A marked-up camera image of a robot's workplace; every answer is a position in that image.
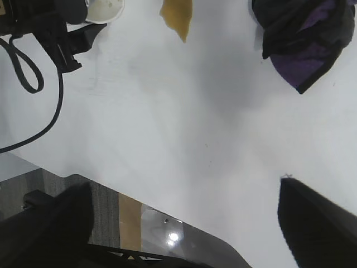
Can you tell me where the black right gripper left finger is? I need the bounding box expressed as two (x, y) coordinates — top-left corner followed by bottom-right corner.
(0, 181), (94, 268)

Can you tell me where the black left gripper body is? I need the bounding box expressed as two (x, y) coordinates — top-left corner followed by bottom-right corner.
(0, 0), (83, 74)

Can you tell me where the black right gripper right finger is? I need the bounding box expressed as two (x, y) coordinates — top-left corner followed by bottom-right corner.
(277, 177), (357, 268)

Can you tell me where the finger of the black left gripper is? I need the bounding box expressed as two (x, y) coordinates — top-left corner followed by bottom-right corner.
(54, 0), (87, 25)
(66, 23), (108, 55)

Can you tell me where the white paper coffee cup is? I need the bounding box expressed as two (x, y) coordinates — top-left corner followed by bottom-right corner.
(85, 0), (126, 23)

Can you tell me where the black and purple cloth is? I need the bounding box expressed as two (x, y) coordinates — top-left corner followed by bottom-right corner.
(250, 0), (357, 95)

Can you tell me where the brown tape strip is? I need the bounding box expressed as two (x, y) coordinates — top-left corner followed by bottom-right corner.
(118, 192), (143, 252)

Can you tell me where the brown coffee spill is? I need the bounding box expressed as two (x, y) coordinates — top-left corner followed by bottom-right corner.
(159, 0), (194, 44)

